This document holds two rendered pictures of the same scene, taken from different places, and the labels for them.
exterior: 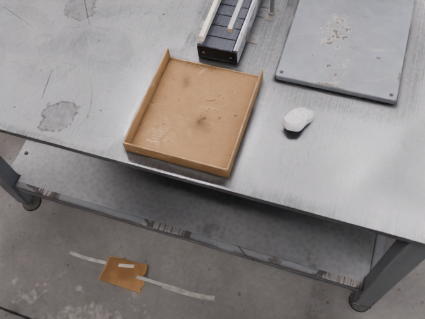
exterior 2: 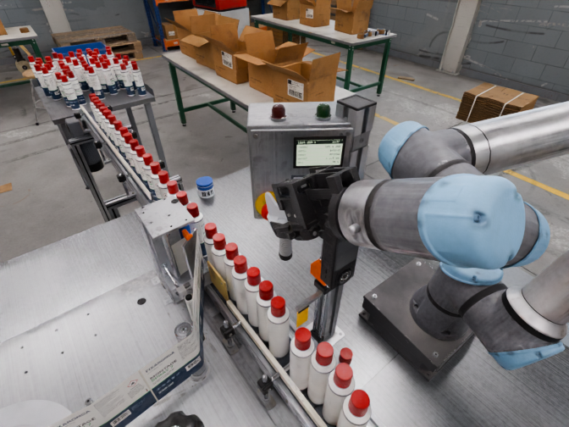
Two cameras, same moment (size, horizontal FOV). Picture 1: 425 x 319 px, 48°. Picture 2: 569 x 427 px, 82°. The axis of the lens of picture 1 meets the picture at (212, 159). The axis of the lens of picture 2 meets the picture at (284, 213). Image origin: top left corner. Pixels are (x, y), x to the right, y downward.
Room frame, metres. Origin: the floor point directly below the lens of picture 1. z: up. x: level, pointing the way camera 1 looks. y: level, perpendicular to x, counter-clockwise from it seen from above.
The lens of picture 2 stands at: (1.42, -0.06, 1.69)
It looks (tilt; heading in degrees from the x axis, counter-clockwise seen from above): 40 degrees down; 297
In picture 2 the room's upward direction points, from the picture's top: straight up
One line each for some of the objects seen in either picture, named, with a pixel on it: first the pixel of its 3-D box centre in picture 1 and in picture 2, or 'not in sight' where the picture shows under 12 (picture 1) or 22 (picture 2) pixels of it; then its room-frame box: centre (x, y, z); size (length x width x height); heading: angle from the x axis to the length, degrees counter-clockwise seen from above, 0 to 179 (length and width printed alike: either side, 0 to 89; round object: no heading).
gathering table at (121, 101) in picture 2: not in sight; (112, 145); (3.65, -1.52, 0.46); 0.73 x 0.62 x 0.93; 154
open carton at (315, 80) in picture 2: not in sight; (305, 79); (2.32, -2.16, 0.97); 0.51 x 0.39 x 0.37; 69
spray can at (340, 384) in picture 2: not in sight; (338, 394); (1.45, -0.36, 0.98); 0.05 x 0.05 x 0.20
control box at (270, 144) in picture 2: not in sight; (298, 163); (1.63, -0.53, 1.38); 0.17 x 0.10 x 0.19; 29
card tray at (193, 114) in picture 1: (195, 108); not in sight; (0.67, 0.02, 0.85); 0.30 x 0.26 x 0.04; 154
